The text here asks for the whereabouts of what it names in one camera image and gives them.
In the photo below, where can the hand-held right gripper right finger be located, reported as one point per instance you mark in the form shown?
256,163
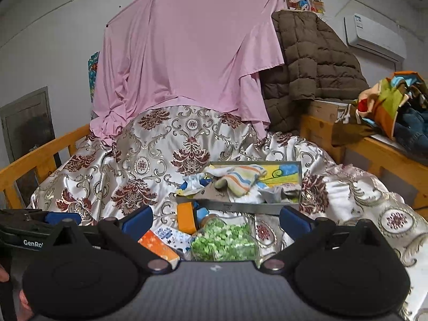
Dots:
295,222

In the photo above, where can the floral satin blanket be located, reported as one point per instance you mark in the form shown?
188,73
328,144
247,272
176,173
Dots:
140,160

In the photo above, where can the wooden bed rail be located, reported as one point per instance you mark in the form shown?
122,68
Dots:
40,160

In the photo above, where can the white and grey cloth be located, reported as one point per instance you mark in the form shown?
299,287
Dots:
279,194

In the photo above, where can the metal box with colourful lining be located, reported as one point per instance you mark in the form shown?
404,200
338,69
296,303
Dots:
281,174

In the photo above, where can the small colourful wall poster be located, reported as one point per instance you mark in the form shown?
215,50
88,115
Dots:
93,77

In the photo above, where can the striped towel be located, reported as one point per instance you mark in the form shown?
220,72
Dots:
237,177

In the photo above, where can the bag of green candies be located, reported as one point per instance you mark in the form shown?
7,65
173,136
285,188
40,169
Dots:
224,244

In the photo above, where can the brown quilted jacket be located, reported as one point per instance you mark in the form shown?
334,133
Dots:
311,70

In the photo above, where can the blue jeans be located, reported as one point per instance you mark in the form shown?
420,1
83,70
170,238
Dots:
413,130

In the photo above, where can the grey wall panel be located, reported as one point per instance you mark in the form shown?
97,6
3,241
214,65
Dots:
28,133

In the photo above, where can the wooden bench frame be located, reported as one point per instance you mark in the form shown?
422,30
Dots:
378,153

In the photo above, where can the white air conditioner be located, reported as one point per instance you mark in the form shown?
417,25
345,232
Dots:
374,36

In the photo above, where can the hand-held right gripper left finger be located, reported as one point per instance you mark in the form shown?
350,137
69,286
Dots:
137,220

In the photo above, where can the blue printed white packet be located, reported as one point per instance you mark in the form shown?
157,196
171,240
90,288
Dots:
174,237

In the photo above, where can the pink bed sheet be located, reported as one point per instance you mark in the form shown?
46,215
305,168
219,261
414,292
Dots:
187,57

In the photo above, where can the person's left hand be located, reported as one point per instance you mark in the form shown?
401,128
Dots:
4,273

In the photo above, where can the colourful patchwork cloth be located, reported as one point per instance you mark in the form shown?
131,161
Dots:
384,103

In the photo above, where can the white and blue plastic packet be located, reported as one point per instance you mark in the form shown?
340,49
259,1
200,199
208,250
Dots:
194,185

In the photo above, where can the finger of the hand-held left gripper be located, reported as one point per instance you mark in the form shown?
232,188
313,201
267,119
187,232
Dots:
62,216

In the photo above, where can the orange and white packet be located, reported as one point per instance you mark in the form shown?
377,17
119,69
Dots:
160,250

